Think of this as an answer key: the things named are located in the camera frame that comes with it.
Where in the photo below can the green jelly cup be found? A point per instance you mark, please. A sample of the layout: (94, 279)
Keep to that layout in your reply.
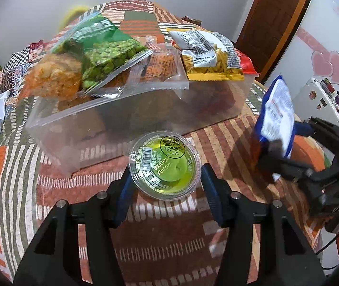
(163, 166)

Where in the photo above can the clear tray of orange snacks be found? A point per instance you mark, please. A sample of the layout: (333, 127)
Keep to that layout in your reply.
(160, 65)

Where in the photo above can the yellow tube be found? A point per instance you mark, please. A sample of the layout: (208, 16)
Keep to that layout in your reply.
(74, 10)

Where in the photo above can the yellow snack packet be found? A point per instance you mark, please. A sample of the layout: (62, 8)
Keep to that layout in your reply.
(208, 65)

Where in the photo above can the white fridge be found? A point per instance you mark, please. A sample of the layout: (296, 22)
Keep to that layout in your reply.
(309, 101)

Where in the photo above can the pink heart wall sticker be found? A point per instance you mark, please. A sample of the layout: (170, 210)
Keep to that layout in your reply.
(321, 62)

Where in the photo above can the red and white snack packet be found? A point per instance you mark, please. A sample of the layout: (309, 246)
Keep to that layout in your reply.
(248, 65)

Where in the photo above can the brown wooden door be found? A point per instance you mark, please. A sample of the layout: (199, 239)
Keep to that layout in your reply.
(276, 12)

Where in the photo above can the green pea snack bag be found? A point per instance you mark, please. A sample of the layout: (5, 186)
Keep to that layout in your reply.
(109, 53)

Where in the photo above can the blue snack packet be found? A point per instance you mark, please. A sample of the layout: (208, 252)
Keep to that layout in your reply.
(276, 113)

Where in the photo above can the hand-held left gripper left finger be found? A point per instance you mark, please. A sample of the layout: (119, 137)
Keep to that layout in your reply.
(124, 196)

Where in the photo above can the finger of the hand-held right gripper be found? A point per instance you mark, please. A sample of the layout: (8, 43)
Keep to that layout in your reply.
(327, 134)
(288, 166)

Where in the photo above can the clear plastic container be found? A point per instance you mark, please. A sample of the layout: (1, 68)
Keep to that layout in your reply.
(127, 119)

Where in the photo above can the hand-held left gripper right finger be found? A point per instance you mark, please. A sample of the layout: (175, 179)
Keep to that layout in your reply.
(214, 193)

